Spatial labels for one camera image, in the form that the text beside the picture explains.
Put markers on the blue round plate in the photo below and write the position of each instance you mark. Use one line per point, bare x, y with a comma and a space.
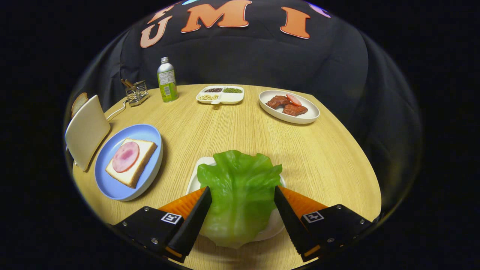
112, 183

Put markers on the white square plate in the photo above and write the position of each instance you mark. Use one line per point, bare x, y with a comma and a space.
204, 163

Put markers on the square white bread slice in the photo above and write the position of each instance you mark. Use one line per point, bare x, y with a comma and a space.
145, 153

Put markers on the pink ham slice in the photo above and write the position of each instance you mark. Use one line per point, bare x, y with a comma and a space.
125, 156

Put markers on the white divided dish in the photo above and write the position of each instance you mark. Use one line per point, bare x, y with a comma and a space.
232, 98

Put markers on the pile of soybeans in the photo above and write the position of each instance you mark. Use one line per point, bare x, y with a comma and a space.
208, 97

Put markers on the pile of green beans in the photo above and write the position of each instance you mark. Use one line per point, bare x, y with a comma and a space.
233, 90

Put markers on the toasted bread slice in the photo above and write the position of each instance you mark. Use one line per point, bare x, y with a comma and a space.
78, 103

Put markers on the red tomato slice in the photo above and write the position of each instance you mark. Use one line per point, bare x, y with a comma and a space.
293, 99

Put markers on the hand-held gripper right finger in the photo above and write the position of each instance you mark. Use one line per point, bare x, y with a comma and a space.
290, 221

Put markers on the pile of red beans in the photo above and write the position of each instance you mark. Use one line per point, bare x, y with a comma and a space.
213, 90

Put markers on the white oval plate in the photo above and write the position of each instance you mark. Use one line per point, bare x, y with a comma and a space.
267, 99

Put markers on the brown meat piece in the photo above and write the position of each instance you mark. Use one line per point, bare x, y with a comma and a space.
295, 110
277, 102

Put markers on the white toaster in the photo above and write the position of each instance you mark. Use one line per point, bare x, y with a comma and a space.
88, 131

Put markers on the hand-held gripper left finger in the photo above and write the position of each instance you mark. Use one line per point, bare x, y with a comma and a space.
193, 225

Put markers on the silver bottle with green label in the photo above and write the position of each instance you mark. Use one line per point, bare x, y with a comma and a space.
167, 80

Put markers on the green lettuce leaf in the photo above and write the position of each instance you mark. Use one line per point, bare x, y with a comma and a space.
240, 187

